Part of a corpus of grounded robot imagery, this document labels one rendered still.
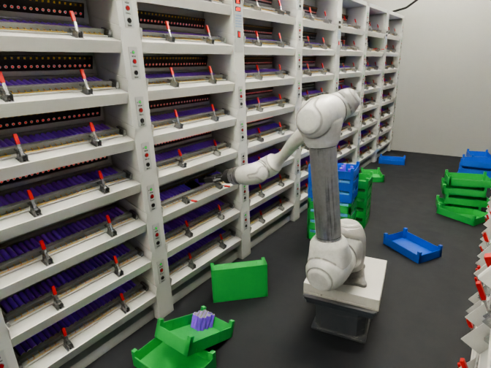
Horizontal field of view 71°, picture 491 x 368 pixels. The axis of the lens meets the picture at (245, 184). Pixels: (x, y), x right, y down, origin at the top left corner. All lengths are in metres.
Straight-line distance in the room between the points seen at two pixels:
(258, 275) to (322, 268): 0.61
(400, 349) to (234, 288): 0.83
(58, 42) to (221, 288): 1.33
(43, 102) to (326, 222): 1.08
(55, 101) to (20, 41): 0.20
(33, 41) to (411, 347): 1.88
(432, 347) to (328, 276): 0.67
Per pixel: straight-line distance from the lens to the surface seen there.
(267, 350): 1.71
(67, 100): 1.39
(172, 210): 1.75
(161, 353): 1.76
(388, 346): 1.81
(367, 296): 1.63
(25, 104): 1.34
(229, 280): 1.91
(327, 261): 1.40
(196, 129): 1.79
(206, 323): 1.79
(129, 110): 1.53
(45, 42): 1.38
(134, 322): 1.88
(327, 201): 1.33
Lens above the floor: 1.19
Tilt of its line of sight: 18 degrees down
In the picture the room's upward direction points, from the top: 2 degrees counter-clockwise
